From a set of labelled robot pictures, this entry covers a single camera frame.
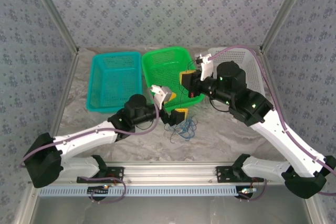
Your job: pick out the white plastic mesh basket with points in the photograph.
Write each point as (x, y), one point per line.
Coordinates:
(252, 77)

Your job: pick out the green plastic mesh basket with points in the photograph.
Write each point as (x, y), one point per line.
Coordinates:
(162, 69)

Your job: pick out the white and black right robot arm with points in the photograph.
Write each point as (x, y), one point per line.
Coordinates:
(275, 140)

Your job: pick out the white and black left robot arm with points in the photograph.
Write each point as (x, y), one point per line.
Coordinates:
(84, 140)

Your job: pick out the teal plastic mesh basket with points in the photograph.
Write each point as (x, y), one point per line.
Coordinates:
(115, 82)

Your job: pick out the small lit circuit board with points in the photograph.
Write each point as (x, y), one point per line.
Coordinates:
(101, 188)
(246, 190)

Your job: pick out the grey metal sheet panel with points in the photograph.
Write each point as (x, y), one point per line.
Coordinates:
(168, 211)

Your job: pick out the aluminium table side rail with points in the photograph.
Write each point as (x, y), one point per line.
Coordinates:
(62, 103)
(271, 77)

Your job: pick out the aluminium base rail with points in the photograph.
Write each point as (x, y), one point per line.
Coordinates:
(168, 174)

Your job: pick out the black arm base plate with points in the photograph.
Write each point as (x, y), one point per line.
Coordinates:
(118, 174)
(223, 174)

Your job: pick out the aluminium frame post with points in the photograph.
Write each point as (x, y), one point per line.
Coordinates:
(283, 11)
(55, 11)

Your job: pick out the aluminium lower frame bar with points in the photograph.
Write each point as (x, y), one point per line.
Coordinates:
(316, 208)
(25, 208)

